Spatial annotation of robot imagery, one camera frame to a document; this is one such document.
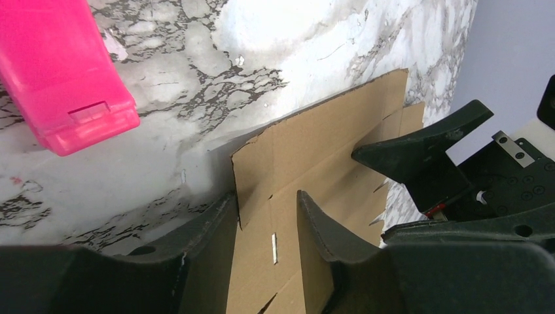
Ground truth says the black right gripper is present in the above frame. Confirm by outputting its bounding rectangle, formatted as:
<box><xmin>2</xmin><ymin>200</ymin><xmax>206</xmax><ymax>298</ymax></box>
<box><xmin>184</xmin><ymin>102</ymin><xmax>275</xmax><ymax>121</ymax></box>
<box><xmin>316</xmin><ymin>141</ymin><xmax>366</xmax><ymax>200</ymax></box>
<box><xmin>351</xmin><ymin>77</ymin><xmax>554</xmax><ymax>252</ymax></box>

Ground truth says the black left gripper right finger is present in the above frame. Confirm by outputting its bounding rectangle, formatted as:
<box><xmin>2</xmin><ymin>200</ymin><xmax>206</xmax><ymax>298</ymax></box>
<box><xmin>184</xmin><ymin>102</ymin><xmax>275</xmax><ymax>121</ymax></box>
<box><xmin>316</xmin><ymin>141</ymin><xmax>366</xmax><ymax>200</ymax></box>
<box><xmin>296</xmin><ymin>190</ymin><xmax>554</xmax><ymax>313</ymax></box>

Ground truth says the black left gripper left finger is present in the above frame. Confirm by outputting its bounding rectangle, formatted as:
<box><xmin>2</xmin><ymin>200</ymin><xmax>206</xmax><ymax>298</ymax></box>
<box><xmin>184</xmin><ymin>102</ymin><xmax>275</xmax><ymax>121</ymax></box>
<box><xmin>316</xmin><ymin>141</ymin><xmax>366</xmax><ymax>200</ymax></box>
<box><xmin>1</xmin><ymin>194</ymin><xmax>238</xmax><ymax>313</ymax></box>

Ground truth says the brown cardboard box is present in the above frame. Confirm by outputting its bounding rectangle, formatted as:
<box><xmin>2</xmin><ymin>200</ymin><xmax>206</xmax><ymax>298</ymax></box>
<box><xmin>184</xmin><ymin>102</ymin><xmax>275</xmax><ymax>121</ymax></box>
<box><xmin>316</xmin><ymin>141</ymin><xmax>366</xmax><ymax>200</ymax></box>
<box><xmin>226</xmin><ymin>69</ymin><xmax>424</xmax><ymax>313</ymax></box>

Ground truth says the pink marker pen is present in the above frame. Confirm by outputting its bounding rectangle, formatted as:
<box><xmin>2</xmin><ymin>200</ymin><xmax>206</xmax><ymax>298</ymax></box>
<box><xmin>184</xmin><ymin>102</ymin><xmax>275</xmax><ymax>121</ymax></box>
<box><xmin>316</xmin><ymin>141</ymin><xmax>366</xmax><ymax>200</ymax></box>
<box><xmin>1</xmin><ymin>0</ymin><xmax>140</xmax><ymax>156</ymax></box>

